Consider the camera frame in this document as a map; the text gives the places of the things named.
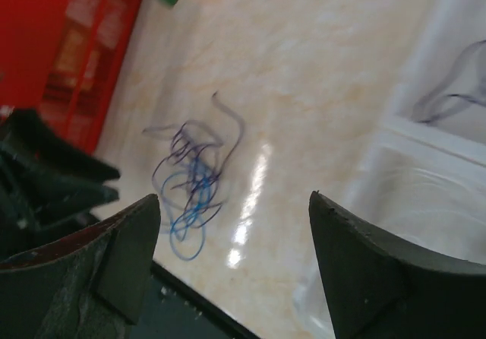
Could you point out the red plastic basket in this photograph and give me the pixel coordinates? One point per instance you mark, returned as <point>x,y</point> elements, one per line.
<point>62,58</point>

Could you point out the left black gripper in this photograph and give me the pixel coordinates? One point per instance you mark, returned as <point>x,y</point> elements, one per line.
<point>39,202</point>

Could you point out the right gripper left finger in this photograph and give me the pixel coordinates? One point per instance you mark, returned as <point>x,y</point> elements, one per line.
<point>89,284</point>

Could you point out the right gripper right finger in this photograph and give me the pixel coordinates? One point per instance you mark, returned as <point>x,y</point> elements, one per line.
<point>378,285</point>

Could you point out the white compartment tray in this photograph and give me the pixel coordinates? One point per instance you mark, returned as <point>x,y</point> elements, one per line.
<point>423,177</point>

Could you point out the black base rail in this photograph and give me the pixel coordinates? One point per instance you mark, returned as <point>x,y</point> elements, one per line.
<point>172,309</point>

